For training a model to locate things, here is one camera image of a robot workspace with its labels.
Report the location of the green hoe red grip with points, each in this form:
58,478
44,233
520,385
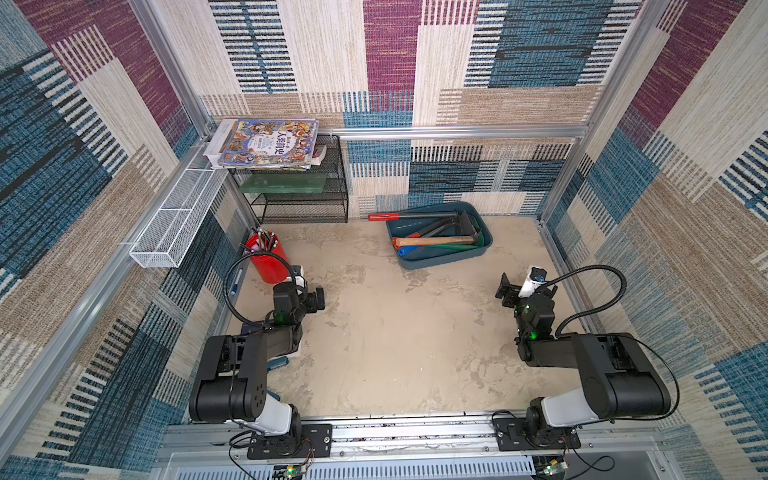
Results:
450,247

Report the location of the green tray on shelf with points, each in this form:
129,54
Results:
285,183

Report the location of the grey hoe red grip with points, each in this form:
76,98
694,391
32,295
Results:
379,217
454,228

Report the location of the white wire mesh basket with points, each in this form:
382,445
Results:
165,241

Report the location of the red pen cup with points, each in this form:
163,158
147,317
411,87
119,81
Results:
271,262

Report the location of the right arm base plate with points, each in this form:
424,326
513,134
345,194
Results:
519,434

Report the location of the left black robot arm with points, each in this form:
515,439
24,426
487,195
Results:
231,382

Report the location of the colourful picture book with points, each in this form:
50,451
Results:
266,144

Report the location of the wooden handle dark hoe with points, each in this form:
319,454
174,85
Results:
461,239

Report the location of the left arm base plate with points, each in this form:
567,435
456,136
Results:
314,441

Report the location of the chrome hoe blue grip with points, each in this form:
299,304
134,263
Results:
428,231

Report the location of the blue marker pen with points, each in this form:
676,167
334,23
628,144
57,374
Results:
236,282

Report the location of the teal plastic clamp tool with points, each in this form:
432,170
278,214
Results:
277,363

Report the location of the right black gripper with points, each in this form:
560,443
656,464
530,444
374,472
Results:
513,291

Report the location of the black wire shelf rack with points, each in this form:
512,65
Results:
318,194

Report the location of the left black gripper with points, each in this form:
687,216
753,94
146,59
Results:
313,306

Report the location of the teal plastic storage box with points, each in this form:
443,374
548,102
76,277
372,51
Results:
424,258

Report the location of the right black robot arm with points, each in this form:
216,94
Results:
617,380

